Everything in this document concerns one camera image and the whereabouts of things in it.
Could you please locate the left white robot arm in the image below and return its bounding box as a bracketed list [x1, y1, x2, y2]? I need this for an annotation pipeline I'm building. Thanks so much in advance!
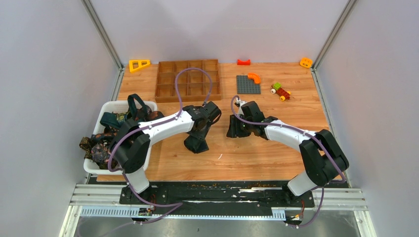
[110, 102, 221, 204]

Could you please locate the red plastic block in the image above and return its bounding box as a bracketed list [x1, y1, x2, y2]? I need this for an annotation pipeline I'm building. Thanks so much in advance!
[237, 59, 251, 66]

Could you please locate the wooden compartment tray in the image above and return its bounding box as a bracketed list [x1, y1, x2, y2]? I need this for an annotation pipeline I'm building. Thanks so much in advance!
[155, 59, 222, 103]

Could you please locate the grey studded baseplate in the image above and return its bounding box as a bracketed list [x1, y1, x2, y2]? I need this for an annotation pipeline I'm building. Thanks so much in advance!
[236, 75, 261, 94]

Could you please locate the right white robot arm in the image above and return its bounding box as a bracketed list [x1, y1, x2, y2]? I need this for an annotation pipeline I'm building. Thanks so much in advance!
[226, 96, 349, 206]

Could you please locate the pile of patterned ties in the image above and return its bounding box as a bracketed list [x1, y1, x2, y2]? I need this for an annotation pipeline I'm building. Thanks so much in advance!
[79, 94, 164, 169]

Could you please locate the orange curved block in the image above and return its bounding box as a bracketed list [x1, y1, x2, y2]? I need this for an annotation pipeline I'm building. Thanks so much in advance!
[248, 73, 261, 84]

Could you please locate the white plastic basket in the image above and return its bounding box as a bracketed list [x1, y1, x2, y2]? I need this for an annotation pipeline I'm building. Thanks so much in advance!
[84, 100, 158, 175]

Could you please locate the yellow triangular block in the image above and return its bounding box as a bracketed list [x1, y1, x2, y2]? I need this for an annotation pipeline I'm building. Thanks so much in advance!
[128, 60, 151, 73]

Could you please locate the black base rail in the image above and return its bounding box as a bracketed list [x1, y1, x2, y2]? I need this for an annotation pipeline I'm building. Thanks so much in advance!
[140, 181, 315, 216]

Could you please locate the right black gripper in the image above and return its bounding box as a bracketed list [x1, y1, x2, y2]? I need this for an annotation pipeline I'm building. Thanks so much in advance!
[227, 114, 253, 138]

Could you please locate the dark green leaf tie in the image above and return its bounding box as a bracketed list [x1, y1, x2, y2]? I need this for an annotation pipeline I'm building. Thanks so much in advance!
[184, 135, 209, 154]

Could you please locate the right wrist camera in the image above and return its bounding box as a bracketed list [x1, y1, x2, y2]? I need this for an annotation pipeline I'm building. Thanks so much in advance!
[234, 100, 247, 110]

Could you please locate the toy brick car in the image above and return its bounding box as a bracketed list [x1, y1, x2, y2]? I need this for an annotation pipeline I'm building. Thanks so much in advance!
[270, 82, 291, 101]

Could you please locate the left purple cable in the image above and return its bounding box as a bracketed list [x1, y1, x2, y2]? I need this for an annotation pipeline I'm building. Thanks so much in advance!
[107, 68, 213, 210]

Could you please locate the orange round block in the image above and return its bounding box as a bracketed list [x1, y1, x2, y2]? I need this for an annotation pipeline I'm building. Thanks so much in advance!
[299, 57, 313, 68]

